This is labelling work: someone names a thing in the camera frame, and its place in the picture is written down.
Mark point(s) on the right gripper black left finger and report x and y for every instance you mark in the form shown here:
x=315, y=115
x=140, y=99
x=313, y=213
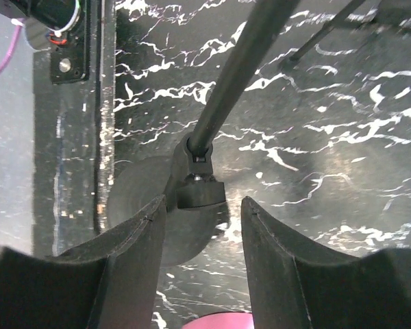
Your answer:
x=107, y=282

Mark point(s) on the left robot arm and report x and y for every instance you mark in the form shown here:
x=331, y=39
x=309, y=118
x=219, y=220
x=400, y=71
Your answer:
x=59, y=17

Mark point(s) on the black clamp arm purple mic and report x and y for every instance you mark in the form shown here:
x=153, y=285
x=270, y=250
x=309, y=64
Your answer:
x=186, y=179

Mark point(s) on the black clamp arm green mic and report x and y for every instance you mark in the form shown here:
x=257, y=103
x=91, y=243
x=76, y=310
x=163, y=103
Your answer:
x=390, y=16

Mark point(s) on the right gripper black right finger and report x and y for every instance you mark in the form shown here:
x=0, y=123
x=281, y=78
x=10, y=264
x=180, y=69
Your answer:
x=295, y=282

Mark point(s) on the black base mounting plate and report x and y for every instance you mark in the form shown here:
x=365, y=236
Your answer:
x=73, y=139

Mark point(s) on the pink phone dock stand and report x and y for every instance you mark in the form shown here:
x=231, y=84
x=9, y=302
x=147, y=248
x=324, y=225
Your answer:
x=226, y=320

